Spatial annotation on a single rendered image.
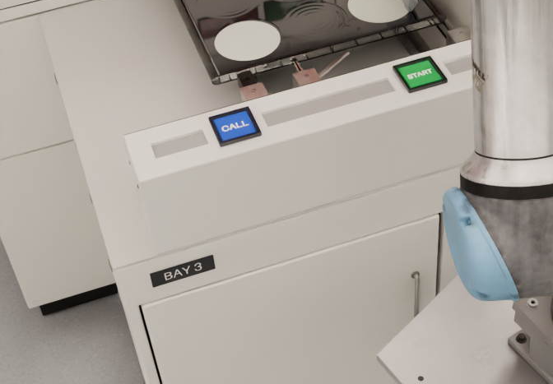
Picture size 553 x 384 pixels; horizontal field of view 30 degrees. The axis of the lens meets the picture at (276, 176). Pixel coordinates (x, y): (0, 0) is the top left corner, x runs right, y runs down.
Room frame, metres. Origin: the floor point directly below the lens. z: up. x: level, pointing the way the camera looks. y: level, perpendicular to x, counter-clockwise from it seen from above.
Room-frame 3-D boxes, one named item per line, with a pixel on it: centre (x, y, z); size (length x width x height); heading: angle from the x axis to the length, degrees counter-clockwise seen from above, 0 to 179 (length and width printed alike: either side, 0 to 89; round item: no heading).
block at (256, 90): (1.11, 0.01, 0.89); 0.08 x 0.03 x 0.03; 14
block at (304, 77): (1.13, -0.06, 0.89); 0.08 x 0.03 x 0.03; 14
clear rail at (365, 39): (1.23, -0.10, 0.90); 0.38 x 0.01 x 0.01; 104
